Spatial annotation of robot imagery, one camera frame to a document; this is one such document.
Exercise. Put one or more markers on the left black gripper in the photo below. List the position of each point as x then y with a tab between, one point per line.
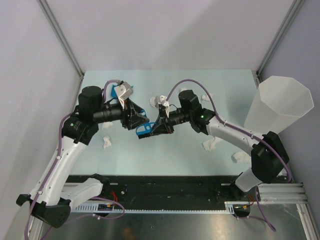
135	118

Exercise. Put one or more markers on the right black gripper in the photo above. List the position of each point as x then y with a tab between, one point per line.
164	125

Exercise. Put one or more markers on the blue hand brush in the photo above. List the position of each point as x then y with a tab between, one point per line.
144	128

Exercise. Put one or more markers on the blue dustpan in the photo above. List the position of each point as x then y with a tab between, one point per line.
113	93

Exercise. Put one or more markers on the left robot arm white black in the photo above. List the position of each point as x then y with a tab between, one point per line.
48	202

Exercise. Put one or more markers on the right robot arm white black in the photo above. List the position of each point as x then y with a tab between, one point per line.
267	152

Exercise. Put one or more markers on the paper scrap centre back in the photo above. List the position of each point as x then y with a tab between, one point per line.
153	102

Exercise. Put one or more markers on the paper scrap left front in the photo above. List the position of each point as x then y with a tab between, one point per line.
106	142

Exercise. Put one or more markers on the paper scrap front right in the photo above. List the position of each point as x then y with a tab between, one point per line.
210	144

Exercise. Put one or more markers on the paper scrap back right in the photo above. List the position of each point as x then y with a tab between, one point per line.
207	97

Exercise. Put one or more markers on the paper scrap far right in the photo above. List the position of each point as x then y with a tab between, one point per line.
241	157

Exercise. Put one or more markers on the white translucent waste bin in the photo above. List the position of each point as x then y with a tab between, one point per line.
278	102

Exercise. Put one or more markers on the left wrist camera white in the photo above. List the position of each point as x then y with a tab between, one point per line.
123	92

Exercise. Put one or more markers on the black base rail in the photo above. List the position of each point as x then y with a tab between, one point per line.
173	193

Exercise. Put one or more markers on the left aluminium frame post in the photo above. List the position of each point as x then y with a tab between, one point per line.
57	30

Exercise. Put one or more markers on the aluminium frame post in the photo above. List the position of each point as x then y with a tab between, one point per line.
57	30
280	34

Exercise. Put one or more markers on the aluminium frame rail right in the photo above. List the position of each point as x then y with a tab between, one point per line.
283	193

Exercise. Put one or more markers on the right aluminium frame post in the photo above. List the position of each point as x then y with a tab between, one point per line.
280	34

